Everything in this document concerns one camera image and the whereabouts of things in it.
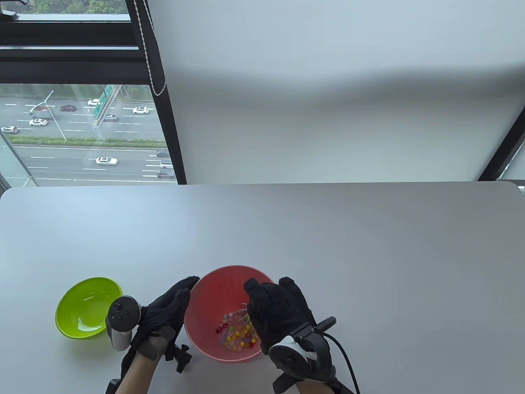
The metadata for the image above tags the person's left hand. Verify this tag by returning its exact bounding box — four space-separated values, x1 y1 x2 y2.
121 276 201 370

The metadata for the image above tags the person's right hand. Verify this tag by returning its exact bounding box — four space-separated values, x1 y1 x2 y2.
244 277 317 356

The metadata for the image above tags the teal whisk with wooden handle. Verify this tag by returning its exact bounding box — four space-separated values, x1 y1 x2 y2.
226 303 251 330

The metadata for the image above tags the pile of plastic decorations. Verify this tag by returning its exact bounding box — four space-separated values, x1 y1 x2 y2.
216 313 260 352

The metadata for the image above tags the pink salad bowl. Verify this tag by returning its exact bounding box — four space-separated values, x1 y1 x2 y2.
183 265 274 362

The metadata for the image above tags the small green plastic bowl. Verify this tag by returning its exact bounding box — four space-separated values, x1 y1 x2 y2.
55 277 123 339

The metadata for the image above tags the person's right forearm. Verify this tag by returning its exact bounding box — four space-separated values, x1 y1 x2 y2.
299 380 331 394

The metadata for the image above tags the person's left forearm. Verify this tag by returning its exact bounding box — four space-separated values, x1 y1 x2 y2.
110 351 158 394

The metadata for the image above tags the left wrist tracking controller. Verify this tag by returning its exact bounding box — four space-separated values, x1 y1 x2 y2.
105 295 141 351

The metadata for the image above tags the wrist tracking controller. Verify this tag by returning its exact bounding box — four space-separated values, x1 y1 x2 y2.
269 316 338 394
105 295 141 351

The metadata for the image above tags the right wrist tracking controller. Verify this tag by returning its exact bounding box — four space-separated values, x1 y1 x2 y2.
269 316 338 394

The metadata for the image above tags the white roller blind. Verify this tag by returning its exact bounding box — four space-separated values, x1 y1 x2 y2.
148 0 525 185

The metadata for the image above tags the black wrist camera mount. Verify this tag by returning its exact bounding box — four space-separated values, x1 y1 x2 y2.
164 344 192 373

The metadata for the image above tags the black cable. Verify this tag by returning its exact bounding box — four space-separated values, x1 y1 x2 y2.
324 332 361 394

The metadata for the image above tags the white beaded blind cord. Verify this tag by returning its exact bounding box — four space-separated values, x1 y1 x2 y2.
135 0 168 97

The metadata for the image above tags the black window frame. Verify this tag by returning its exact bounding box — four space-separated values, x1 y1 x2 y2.
0 0 189 187

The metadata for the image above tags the black slanted window post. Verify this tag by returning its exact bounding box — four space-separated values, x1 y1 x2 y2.
478 119 525 181

